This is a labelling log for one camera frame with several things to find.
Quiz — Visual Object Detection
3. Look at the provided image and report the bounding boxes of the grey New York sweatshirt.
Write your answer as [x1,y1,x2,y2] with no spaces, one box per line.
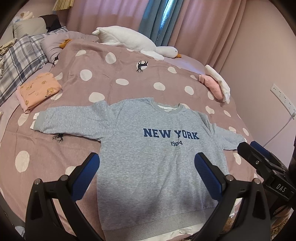
[34,97,244,232]

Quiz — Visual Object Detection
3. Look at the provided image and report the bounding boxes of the folded orange printed clothes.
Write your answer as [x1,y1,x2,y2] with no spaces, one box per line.
[16,72,62,113]

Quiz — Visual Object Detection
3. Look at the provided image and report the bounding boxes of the white power strip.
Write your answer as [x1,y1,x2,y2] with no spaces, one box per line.
[270,84,296,118]

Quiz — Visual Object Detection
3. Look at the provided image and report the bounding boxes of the folded pink garment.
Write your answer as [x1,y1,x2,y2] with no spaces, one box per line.
[198,74,223,101]

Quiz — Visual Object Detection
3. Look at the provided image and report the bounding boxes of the folded white garment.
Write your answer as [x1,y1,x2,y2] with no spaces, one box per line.
[205,65,231,104]

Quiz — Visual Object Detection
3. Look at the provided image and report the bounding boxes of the pink curtain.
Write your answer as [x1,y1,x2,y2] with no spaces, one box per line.
[66,1,247,71]

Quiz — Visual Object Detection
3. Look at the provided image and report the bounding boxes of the pink polka dot duvet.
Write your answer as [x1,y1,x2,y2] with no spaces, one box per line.
[1,40,252,220]

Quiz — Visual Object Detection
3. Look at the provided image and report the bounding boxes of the plaid blue grey pillow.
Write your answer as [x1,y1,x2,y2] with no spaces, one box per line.
[1,27,68,104]

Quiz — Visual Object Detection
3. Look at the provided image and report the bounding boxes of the teal curtain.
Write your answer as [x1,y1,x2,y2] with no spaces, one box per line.
[138,0,183,47]

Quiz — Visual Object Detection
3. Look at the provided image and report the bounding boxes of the lilac pillow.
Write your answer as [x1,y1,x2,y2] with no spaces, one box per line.
[41,31,99,63]

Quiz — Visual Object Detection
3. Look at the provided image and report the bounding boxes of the white goose plush toy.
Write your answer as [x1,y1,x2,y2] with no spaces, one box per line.
[92,26,182,60]

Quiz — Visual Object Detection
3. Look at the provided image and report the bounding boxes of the grey headboard cushion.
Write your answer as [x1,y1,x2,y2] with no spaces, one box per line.
[13,18,48,39]

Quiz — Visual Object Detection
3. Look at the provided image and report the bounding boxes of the small plush toy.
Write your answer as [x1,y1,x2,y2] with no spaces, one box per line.
[11,11,34,23]

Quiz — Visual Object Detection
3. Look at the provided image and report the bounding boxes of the yellow pleated lampshade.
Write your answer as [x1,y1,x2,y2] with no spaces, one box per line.
[52,0,74,11]

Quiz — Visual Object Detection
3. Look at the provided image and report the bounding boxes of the white power cable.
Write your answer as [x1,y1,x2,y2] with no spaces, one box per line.
[265,113,296,147]

